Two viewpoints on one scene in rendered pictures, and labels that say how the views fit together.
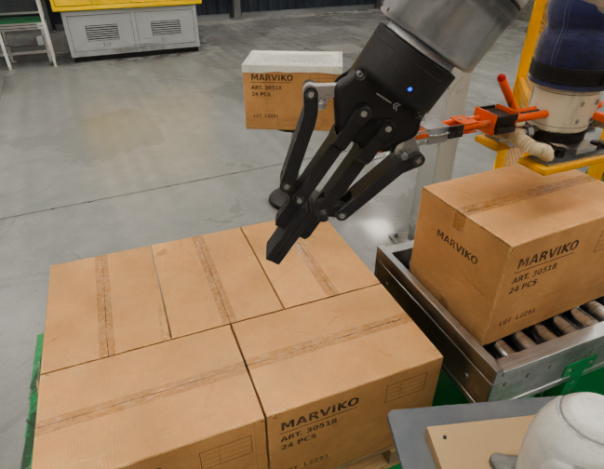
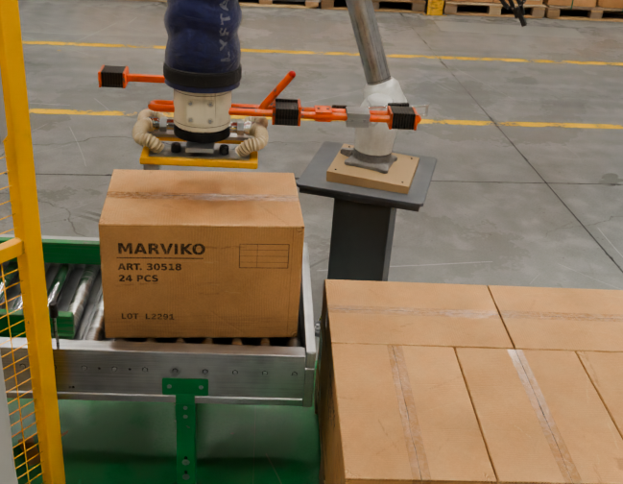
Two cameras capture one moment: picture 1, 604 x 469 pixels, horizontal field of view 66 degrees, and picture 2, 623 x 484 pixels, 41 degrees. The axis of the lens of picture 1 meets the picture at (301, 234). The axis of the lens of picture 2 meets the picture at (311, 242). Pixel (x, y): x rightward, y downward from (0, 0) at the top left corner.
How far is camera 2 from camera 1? 3.53 m
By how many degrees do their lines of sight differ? 117
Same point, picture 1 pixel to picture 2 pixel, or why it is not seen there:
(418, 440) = (412, 193)
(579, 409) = (386, 99)
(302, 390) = (454, 290)
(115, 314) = not seen: outside the picture
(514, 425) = (362, 176)
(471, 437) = (388, 179)
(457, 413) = (382, 195)
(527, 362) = not seen: hidden behind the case
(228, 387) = (515, 305)
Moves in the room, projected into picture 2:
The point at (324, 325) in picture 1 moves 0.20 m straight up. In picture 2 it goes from (417, 323) to (425, 271)
